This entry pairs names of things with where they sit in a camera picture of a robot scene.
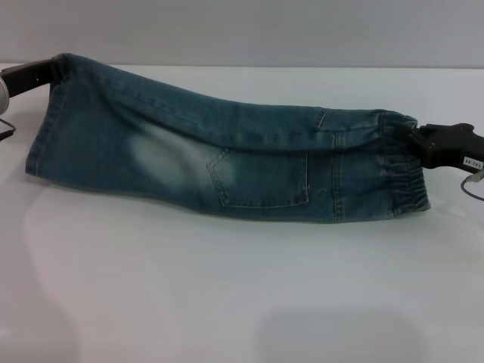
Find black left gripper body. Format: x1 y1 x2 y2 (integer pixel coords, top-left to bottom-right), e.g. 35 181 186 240
0 58 54 102

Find gray right gripper cable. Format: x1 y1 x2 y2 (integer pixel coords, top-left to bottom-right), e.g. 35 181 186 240
458 169 484 200

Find blue denim shorts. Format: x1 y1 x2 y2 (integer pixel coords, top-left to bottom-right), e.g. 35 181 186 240
24 52 433 224

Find dark left gripper cable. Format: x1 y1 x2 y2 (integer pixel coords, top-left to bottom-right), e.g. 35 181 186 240
0 117 17 143

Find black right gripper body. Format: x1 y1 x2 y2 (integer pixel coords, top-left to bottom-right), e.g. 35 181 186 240
425 122 484 171

